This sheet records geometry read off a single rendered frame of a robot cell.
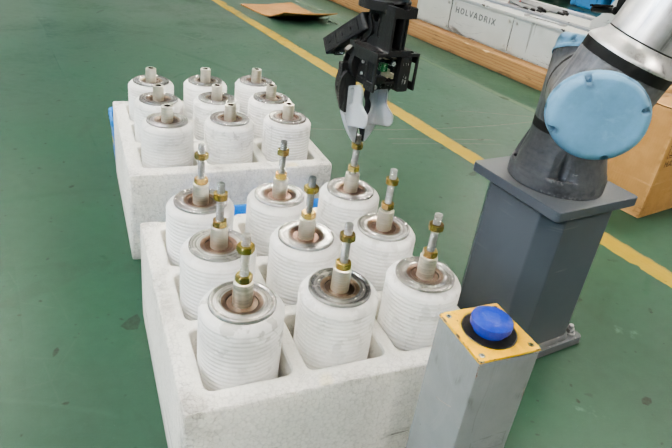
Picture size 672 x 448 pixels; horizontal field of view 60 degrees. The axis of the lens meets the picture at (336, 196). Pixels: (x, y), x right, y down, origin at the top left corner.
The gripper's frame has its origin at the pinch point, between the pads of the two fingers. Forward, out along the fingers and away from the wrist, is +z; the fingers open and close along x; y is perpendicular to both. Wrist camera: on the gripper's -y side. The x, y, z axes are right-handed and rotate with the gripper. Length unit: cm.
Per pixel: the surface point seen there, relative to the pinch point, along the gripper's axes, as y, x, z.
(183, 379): 22.7, -33.7, 16.8
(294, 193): -0.4, -9.4, 9.5
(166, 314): 11.5, -32.3, 16.8
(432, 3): -192, 172, 16
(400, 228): 13.7, 0.4, 9.5
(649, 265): 12, 78, 35
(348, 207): 4.5, -2.6, 10.4
